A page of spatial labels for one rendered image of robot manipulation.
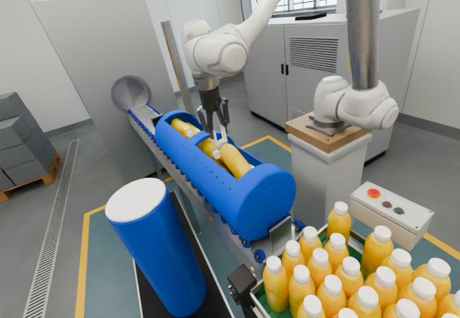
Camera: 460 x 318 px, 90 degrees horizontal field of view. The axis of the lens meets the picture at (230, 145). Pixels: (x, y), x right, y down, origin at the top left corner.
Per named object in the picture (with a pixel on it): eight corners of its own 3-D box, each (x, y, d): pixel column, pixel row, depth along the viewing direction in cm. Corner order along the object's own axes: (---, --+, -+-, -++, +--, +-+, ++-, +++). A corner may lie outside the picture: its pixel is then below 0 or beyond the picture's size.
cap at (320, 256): (324, 251, 64) (324, 247, 64) (330, 264, 61) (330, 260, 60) (310, 254, 64) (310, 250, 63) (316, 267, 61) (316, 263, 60)
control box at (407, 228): (363, 200, 88) (367, 179, 83) (425, 233, 73) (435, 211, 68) (347, 213, 84) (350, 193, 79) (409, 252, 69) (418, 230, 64)
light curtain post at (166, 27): (212, 185, 263) (167, 20, 176) (215, 188, 259) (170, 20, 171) (208, 188, 261) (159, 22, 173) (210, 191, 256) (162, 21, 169)
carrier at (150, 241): (209, 309, 142) (205, 267, 166) (165, 213, 97) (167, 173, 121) (163, 324, 139) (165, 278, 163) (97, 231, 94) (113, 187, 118)
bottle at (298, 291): (307, 329, 65) (308, 296, 55) (285, 312, 69) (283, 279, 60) (317, 306, 69) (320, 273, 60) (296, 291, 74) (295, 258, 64)
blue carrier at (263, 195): (200, 141, 160) (190, 103, 145) (298, 213, 94) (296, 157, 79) (163, 159, 149) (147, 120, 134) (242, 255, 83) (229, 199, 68)
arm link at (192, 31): (185, 72, 81) (198, 78, 70) (171, 24, 73) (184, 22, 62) (211, 65, 84) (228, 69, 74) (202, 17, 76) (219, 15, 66)
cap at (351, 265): (346, 258, 62) (347, 254, 61) (361, 268, 59) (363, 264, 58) (339, 268, 60) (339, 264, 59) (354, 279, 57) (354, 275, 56)
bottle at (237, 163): (244, 181, 80) (215, 143, 88) (241, 189, 86) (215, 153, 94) (259, 171, 83) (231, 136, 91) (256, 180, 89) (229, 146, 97)
